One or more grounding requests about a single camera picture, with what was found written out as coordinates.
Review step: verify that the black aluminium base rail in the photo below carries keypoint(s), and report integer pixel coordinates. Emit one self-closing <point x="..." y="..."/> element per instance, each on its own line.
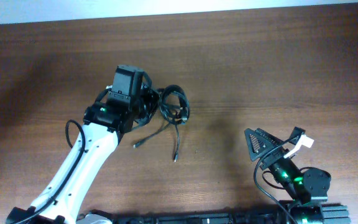
<point x="325" y="214"/>

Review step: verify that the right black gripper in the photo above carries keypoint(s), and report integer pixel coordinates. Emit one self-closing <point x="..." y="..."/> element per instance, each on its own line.
<point x="262" y="139"/>

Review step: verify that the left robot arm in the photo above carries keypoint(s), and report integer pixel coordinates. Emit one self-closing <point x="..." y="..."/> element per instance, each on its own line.
<point x="129" y="100"/>

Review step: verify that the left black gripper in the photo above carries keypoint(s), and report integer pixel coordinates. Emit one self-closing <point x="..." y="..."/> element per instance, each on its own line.
<point x="153" y="95"/>

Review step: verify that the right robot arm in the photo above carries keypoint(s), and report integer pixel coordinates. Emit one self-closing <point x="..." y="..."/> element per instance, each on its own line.
<point x="308" y="186"/>

